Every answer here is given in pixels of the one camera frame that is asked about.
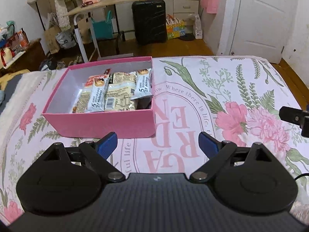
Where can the colourful gift box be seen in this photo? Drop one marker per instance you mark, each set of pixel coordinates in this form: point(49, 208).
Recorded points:
point(175, 30)

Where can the floral bedsheet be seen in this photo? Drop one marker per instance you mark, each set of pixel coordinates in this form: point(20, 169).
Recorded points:
point(217, 96)

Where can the pink cardboard box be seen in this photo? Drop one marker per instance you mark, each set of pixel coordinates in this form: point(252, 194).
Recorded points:
point(101, 123)

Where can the teal shopping bag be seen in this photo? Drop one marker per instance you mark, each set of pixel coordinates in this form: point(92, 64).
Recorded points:
point(102, 27)

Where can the brown paper bag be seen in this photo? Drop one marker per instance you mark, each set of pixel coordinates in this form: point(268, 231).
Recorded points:
point(52, 40)

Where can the wooden side table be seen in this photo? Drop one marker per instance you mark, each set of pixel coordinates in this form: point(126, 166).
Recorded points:
point(106, 2)

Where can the white door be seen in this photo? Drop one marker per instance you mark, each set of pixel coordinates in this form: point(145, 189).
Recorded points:
point(263, 21)

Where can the cream blanket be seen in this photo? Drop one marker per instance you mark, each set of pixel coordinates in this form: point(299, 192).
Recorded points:
point(26, 89)

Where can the grey plastic bag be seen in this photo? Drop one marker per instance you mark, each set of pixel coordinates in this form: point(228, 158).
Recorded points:
point(65, 40)

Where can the red gift bag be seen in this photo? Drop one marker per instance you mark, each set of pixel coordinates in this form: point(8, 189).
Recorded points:
point(18, 42)

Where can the wooden cabinet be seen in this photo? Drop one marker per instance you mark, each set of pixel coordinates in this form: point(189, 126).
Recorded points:
point(29, 56)

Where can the white paper bag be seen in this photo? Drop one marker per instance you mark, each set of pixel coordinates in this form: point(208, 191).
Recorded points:
point(198, 27)

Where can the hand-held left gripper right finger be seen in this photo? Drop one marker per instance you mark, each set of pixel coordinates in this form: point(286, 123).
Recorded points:
point(208, 145)

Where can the black suitcase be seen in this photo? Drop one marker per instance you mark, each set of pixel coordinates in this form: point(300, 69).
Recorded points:
point(149, 20)

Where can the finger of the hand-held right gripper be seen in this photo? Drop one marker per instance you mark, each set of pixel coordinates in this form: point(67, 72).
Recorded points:
point(289, 114)

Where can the pair of shoes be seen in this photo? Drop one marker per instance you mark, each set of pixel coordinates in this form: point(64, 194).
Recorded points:
point(70, 62)

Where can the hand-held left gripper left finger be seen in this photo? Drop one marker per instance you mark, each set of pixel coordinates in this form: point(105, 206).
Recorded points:
point(106, 145)

